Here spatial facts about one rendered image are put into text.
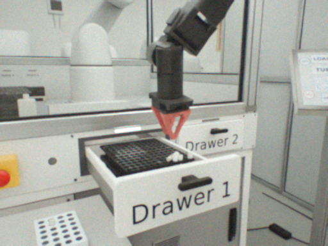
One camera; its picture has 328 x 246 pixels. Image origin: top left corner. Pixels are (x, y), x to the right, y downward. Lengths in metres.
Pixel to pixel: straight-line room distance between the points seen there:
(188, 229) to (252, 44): 0.73
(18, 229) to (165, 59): 0.50
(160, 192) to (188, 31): 0.32
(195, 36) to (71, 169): 0.48
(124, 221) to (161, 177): 0.10
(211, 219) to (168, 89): 0.70
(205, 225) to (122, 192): 0.69
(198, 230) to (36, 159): 0.66
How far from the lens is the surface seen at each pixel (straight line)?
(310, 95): 1.19
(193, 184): 0.49
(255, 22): 1.07
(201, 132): 0.91
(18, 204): 0.81
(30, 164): 0.76
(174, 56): 0.54
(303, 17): 2.45
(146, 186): 0.49
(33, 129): 0.74
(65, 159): 0.77
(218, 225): 1.17
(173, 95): 0.55
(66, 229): 0.61
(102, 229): 0.65
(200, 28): 0.55
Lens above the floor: 1.12
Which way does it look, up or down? 12 degrees down
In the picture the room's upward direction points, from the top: straight up
